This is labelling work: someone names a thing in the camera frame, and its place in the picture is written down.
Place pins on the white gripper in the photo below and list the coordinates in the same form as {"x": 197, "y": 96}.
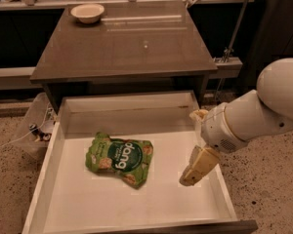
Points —
{"x": 216, "y": 129}

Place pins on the green rice chip bag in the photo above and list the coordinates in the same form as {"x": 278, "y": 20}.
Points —
{"x": 128, "y": 159}

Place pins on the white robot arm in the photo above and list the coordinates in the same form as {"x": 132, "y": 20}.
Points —
{"x": 265, "y": 111}

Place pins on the grey counter cabinet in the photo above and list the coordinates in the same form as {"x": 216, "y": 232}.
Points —
{"x": 131, "y": 40}

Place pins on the white bowl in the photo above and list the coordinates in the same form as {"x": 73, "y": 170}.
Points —
{"x": 88, "y": 13}

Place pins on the clear plastic bin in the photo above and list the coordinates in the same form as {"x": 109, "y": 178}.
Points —
{"x": 35, "y": 130}

